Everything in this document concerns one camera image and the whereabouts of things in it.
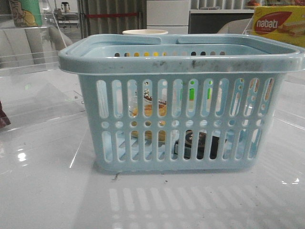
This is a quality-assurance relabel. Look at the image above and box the white cabinet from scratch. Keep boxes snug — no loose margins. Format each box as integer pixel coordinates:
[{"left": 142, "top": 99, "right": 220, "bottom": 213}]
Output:
[{"left": 146, "top": 0, "right": 191, "bottom": 34}]

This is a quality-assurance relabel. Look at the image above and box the packaged bread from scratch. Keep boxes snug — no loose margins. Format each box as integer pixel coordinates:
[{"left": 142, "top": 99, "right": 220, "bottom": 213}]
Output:
[{"left": 129, "top": 90, "right": 167, "bottom": 142}]

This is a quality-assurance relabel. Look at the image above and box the yellow nabati wafer box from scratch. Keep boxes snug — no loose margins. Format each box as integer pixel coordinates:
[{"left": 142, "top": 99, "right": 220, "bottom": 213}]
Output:
[{"left": 251, "top": 6, "right": 305, "bottom": 47}]

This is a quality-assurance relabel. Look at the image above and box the black tissue pack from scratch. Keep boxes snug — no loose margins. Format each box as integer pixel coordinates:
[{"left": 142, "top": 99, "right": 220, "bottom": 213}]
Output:
[{"left": 171, "top": 130, "right": 221, "bottom": 160}]

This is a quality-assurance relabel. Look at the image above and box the dark red snack packet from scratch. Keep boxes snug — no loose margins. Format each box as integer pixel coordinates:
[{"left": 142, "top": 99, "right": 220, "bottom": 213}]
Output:
[{"left": 0, "top": 102, "right": 11, "bottom": 128}]

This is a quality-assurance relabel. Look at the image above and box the clear acrylic display shelf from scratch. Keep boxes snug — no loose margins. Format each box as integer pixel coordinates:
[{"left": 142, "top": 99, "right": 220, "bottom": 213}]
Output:
[{"left": 0, "top": 26, "right": 84, "bottom": 133}]

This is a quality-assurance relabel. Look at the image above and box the white paper cup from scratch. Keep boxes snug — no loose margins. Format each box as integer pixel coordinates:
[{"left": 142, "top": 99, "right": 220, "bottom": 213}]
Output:
[{"left": 122, "top": 29, "right": 168, "bottom": 35}]

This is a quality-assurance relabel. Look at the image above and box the light blue plastic basket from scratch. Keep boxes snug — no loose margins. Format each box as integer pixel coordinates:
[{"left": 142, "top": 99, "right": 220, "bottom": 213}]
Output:
[{"left": 59, "top": 34, "right": 305, "bottom": 172}]

